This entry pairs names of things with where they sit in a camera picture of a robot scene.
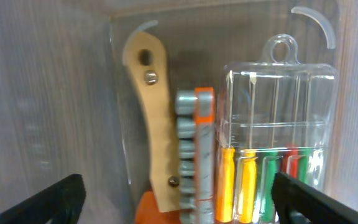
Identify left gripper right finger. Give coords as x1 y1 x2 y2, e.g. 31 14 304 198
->
272 172 358 224

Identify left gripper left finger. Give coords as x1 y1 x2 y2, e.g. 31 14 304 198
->
0 174 86 224

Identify orange perforated bar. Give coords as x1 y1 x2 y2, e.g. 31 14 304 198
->
175 87 215 224

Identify clear case of screwdrivers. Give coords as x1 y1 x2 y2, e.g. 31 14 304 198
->
215 34 338 223

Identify clear plastic container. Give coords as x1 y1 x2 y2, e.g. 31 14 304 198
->
0 0 358 223

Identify orange scraper with wooden handle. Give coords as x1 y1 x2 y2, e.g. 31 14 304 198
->
123 31 180 223

